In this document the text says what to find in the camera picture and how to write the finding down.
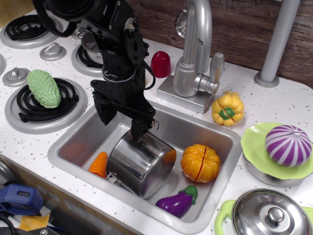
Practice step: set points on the stainless steel sink basin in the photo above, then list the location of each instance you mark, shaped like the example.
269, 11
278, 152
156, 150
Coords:
79, 146

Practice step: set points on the yellow toy bell pepper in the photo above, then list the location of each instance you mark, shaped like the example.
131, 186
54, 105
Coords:
228, 109

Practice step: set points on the silver stove knob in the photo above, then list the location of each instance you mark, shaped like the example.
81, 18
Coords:
53, 52
16, 77

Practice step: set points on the small lidded steel pot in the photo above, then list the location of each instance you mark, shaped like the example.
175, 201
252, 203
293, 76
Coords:
90, 47

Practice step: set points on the green toy bitter melon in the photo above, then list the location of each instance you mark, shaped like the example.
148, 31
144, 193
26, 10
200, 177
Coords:
44, 88

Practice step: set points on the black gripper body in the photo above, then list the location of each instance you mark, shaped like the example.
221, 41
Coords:
127, 96

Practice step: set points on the back left coil burner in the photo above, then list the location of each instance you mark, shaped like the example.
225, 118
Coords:
26, 32

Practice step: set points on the stainless steel pot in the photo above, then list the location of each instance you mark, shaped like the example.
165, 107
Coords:
140, 167

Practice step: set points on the front black coil burner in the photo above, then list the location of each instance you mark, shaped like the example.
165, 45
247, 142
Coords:
25, 114

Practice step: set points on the silver stove knob left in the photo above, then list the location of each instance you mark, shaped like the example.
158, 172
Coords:
16, 77

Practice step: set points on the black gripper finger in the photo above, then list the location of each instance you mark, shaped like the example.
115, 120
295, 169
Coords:
104, 108
140, 126

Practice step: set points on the light green plate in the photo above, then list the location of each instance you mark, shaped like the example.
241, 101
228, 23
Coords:
253, 145

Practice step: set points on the silver toy faucet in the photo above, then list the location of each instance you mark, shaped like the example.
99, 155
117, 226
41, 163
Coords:
196, 78

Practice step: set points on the grey vertical pole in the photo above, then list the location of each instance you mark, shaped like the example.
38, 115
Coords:
268, 77

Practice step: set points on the silver stove knob upper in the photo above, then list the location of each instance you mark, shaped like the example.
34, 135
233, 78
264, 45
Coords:
53, 52

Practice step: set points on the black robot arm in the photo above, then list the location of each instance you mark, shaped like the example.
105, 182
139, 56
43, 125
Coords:
114, 28

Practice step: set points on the blue plastic clamp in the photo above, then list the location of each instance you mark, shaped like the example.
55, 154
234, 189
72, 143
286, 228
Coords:
20, 200

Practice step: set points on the purple toy eggplant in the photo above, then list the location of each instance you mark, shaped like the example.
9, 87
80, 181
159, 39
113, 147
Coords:
179, 204

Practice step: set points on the yellow cloth piece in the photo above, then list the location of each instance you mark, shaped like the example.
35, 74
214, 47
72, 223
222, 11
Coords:
33, 222

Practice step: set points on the steel pot lid with knob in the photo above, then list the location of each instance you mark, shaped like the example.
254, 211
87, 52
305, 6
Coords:
269, 212

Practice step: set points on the purple striped toy onion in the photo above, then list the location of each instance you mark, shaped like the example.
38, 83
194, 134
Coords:
288, 145

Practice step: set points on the orange toy carrot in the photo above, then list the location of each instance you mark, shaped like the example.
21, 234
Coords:
98, 166

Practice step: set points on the orange toy pumpkin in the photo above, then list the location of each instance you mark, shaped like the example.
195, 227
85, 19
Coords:
200, 163

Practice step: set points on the steel bowl under plate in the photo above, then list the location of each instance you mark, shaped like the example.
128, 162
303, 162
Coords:
271, 180

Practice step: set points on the red toy pepper piece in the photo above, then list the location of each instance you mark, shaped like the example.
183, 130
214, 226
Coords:
161, 64

